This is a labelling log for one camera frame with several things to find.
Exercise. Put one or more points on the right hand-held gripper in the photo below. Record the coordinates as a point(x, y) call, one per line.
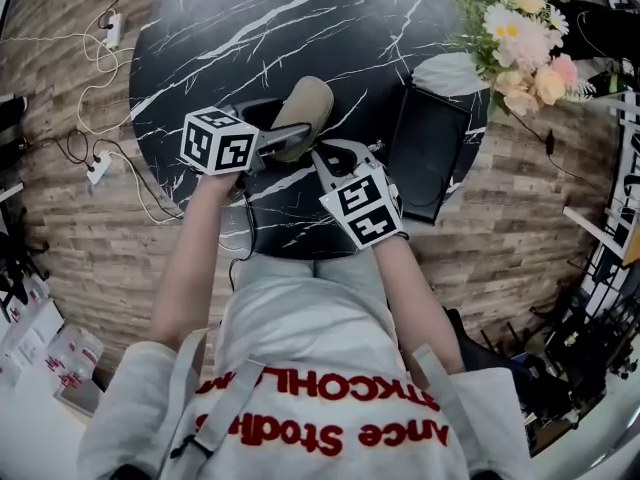
point(367, 208)

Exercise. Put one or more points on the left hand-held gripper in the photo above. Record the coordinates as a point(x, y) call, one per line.
point(215, 143)

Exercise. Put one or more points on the person's left forearm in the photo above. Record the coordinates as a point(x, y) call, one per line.
point(192, 268)

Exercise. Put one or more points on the person's right forearm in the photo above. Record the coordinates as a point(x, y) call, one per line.
point(415, 298)

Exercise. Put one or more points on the black rectangular box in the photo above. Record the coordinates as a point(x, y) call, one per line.
point(425, 158)

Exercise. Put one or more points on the white vase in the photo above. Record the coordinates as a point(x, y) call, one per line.
point(445, 74)

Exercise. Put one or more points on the white power strip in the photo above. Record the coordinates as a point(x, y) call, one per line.
point(100, 167)
point(114, 30)

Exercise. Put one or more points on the black power adapter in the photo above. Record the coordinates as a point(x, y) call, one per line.
point(550, 141)

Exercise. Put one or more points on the pastel flower bouquet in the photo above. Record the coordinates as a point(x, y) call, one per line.
point(520, 43)

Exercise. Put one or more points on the person's white printed shirt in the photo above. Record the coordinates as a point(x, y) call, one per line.
point(310, 398)

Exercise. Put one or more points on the black metal rack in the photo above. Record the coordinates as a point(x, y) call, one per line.
point(590, 333)

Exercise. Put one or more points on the clear bottle red label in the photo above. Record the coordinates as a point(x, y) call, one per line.
point(75, 360)

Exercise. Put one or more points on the white cardboard boxes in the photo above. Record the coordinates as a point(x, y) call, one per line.
point(30, 335)

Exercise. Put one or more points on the white desk frame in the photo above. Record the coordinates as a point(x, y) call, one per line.
point(595, 228)

